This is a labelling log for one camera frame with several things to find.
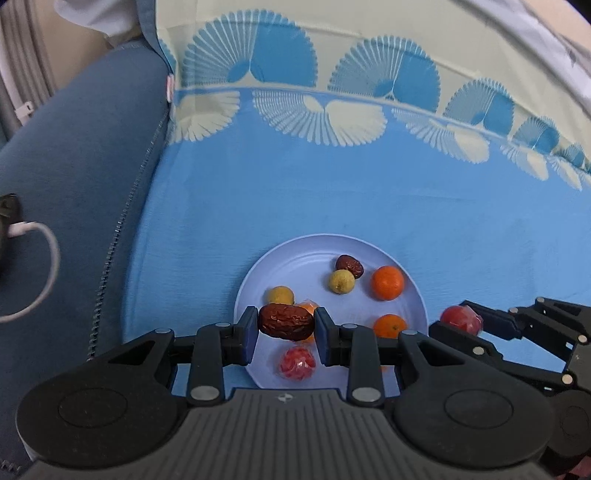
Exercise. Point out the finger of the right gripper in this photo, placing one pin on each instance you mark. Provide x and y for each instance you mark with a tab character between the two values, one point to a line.
547	321
486	352

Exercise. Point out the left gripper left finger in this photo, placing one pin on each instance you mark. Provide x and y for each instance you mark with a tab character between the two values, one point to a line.
216	346

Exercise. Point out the pink red candy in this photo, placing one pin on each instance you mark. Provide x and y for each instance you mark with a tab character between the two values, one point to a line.
297	364

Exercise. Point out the small red candy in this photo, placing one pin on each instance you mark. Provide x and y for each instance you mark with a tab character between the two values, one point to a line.
464	318

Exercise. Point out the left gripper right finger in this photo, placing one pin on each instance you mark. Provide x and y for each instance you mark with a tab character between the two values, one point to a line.
356	348

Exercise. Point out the black smartphone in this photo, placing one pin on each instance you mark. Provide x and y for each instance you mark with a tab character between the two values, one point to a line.
10	213

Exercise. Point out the yellow longan fruit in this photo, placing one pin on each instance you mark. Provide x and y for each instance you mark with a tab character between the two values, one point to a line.
280	295
342	282

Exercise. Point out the dark red jujube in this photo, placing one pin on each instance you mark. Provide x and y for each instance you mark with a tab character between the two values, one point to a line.
351	264
287	322

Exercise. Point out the blue patterned bed sheet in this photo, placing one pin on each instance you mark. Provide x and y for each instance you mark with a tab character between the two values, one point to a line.
422	127

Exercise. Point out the grey curtain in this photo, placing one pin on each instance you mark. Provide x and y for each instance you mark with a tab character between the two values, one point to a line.
26	77

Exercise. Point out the large orange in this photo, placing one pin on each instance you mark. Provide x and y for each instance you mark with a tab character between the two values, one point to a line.
310	306

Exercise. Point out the small tangerine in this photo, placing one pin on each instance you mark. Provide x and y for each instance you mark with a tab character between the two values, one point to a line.
389	326
387	283

